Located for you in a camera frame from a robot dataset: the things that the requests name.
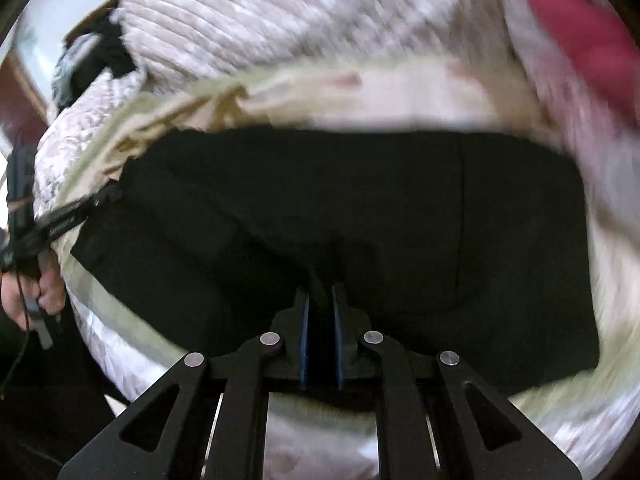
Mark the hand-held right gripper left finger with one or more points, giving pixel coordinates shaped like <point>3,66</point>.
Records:
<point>303,342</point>

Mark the brown wooden door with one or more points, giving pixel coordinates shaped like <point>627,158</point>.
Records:
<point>20,105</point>

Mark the quilted beige bedspread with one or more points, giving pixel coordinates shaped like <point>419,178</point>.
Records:
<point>300,15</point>

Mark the red-pink cloth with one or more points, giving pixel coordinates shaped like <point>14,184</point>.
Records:
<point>585,35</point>

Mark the person's dark clothing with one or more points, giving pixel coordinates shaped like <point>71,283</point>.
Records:
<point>45,410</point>

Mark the person's left hand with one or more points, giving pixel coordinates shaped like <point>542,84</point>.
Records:
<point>50,285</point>

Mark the black pants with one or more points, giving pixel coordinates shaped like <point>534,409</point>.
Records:
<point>300,210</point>

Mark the floral fleece blanket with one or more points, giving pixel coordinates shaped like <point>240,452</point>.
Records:
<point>350,95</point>

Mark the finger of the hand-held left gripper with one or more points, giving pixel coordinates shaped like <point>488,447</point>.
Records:
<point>107,196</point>

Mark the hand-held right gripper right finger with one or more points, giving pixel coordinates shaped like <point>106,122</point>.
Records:
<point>339,342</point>

